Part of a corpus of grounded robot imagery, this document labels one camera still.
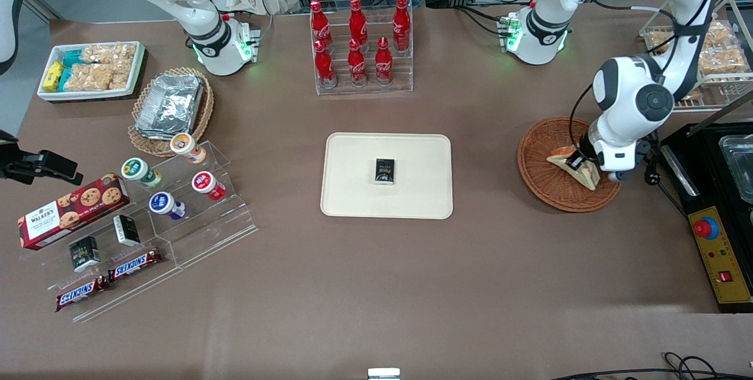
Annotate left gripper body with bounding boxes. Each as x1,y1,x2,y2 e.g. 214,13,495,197
581,123,640,174

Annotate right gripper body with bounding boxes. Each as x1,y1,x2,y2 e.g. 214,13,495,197
0,130,42,185

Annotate triangular sandwich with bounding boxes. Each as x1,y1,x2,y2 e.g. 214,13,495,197
546,146,602,191

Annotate brown round wicker basket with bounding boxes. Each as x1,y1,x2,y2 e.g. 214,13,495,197
517,116,624,213

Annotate white rectangular snack tray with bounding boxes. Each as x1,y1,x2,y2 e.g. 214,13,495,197
37,41,146,102

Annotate light woven wicker basket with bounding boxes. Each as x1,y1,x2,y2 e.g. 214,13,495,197
128,67,215,158

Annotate cream plastic tray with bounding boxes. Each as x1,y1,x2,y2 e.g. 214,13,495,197
320,132,454,220

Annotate red Walkers cookie box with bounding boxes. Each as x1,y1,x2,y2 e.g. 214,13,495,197
18,174,131,250

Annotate green lid cup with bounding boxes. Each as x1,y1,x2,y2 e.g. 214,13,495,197
121,157,162,188

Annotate yellow snack packet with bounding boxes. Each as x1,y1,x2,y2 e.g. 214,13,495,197
44,61,64,91

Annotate rice cracker bag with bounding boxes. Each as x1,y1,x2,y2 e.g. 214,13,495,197
81,44,137,66
64,64,116,91

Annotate black countertop appliance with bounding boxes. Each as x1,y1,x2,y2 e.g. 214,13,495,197
659,123,753,216

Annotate blue lid cup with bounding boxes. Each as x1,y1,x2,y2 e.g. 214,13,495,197
149,192,186,221

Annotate Snickers bar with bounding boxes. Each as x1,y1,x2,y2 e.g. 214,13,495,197
108,248,162,282
55,275,111,312

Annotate bagged snack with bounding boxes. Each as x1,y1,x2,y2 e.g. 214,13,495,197
649,32,675,55
705,20,734,49
699,48,751,76

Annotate orange lid cup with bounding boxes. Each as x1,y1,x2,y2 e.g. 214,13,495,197
170,132,207,165

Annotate clear glass container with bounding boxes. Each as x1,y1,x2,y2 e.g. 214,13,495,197
719,135,753,204

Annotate stack of foil containers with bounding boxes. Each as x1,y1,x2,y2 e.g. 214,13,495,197
135,74,205,141

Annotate red lid cup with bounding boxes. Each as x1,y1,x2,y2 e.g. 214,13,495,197
191,171,226,201

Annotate clear acrylic stepped display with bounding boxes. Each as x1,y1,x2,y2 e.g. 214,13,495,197
21,140,258,323

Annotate yellow emergency stop box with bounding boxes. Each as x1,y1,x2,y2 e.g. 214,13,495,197
685,204,753,314

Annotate clear acrylic bottle rack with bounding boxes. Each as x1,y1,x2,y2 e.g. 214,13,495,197
310,0,414,96

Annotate red cola bottle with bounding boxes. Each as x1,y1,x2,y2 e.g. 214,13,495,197
349,0,369,45
375,37,394,86
347,39,368,87
310,0,333,51
392,0,411,52
314,39,338,88

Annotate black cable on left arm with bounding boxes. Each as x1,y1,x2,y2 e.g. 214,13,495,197
569,0,721,157

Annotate black power cable with plug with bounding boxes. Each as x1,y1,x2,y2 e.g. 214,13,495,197
643,142,688,217

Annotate wire basket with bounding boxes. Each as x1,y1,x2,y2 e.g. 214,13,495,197
640,0,753,113

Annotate black floor cable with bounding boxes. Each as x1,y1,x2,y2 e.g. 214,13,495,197
547,352,753,380

